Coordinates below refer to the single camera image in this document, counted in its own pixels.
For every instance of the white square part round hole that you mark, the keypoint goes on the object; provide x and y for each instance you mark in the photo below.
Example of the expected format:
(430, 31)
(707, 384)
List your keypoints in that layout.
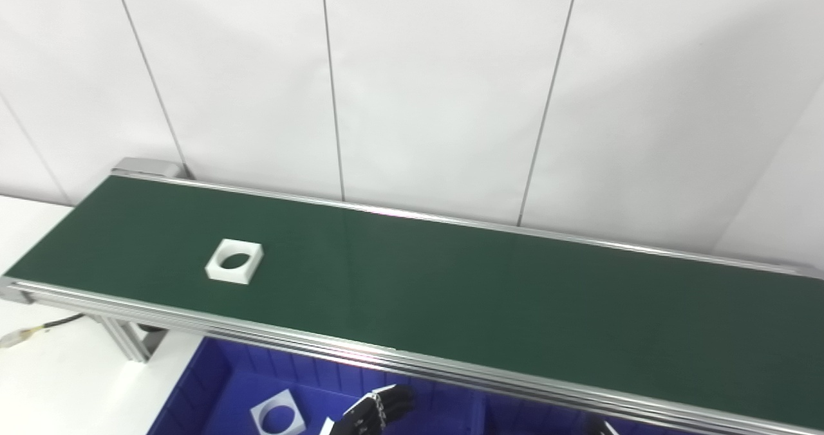
(261, 414)
(252, 271)

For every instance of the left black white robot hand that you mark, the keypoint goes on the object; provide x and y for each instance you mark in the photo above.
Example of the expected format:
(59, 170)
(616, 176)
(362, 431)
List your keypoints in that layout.
(370, 412)

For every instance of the grey conveyor end housing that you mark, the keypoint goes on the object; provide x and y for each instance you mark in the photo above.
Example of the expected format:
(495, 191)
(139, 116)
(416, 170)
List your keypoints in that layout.
(148, 166)

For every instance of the blue bin with black parts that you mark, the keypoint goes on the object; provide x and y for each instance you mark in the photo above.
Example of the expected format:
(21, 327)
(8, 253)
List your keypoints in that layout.
(534, 417)

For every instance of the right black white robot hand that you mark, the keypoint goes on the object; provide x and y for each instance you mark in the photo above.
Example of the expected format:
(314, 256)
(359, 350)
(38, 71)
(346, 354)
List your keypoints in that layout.
(603, 428)

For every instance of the aluminium conveyor leg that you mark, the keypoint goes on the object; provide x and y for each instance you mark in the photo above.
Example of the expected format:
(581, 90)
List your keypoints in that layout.
(132, 342)

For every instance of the blue bin with white parts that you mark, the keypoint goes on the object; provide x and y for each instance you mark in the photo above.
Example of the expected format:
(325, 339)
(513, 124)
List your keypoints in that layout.
(219, 403)

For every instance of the green conveyor belt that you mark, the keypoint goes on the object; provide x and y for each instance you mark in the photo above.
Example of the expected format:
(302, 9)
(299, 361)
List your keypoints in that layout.
(386, 356)
(450, 293)

